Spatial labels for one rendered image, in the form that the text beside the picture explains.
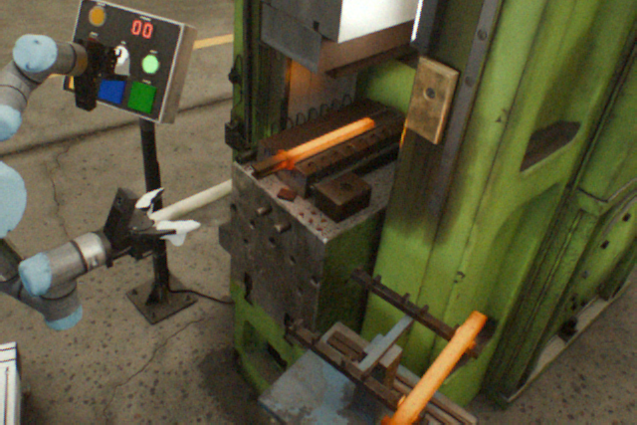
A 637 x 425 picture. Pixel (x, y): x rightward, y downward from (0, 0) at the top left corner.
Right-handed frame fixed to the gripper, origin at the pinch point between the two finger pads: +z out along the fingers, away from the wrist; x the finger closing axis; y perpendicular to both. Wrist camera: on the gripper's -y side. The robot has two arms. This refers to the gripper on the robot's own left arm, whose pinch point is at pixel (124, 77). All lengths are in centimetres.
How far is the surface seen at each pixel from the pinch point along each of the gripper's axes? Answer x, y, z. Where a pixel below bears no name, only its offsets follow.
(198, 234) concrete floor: 16, -66, 105
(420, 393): -95, -35, -31
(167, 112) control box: -7.0, -7.1, 13.1
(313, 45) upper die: -51, 20, -12
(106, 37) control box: 15.6, 8.2, 10.2
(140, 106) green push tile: -0.5, -7.1, 9.5
